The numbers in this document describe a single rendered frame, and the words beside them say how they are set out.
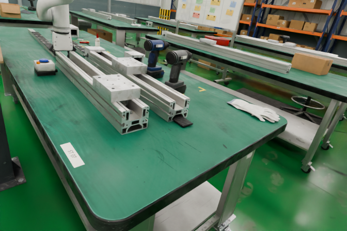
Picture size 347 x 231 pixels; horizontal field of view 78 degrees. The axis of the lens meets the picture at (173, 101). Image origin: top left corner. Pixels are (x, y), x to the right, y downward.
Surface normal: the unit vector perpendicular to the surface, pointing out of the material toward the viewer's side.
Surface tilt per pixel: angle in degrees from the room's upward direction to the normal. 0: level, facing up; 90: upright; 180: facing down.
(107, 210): 0
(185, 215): 0
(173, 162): 0
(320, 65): 88
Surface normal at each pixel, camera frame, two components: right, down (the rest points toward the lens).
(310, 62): -0.78, 0.09
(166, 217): 0.14, -0.91
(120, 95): 0.62, 0.39
